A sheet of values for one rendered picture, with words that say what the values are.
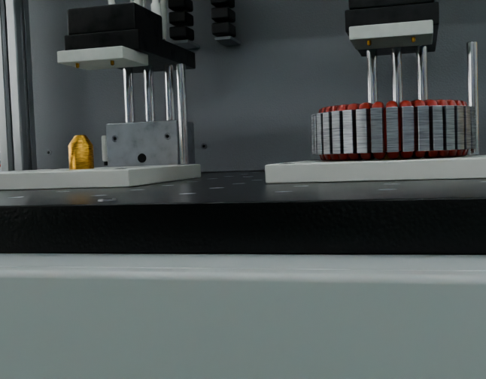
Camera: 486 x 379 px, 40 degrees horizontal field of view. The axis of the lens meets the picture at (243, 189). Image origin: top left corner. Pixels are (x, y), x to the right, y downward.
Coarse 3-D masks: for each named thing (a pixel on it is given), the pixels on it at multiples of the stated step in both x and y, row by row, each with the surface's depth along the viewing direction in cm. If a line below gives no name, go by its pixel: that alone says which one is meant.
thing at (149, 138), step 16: (112, 128) 65; (128, 128) 65; (144, 128) 65; (160, 128) 64; (176, 128) 64; (192, 128) 68; (112, 144) 66; (128, 144) 65; (144, 144) 65; (160, 144) 64; (176, 144) 64; (192, 144) 68; (112, 160) 66; (128, 160) 65; (144, 160) 65; (160, 160) 64; (176, 160) 64; (192, 160) 68
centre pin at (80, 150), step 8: (80, 136) 53; (72, 144) 52; (80, 144) 52; (88, 144) 53; (72, 152) 52; (80, 152) 52; (88, 152) 53; (72, 160) 52; (80, 160) 52; (88, 160) 53; (72, 168) 52; (80, 168) 52; (88, 168) 53
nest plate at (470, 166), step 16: (320, 160) 52; (352, 160) 46; (368, 160) 44; (384, 160) 41; (400, 160) 40; (416, 160) 39; (432, 160) 39; (448, 160) 39; (464, 160) 39; (480, 160) 38; (272, 176) 42; (288, 176) 41; (304, 176) 41; (320, 176) 41; (336, 176) 41; (352, 176) 40; (368, 176) 40; (384, 176) 40; (400, 176) 40; (416, 176) 39; (432, 176) 39; (448, 176) 39; (464, 176) 39; (480, 176) 38
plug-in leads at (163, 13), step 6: (108, 0) 65; (132, 0) 68; (138, 0) 64; (144, 0) 69; (156, 0) 64; (162, 0) 66; (144, 6) 69; (156, 6) 64; (162, 6) 66; (156, 12) 64; (162, 12) 66; (162, 18) 66; (162, 24) 64
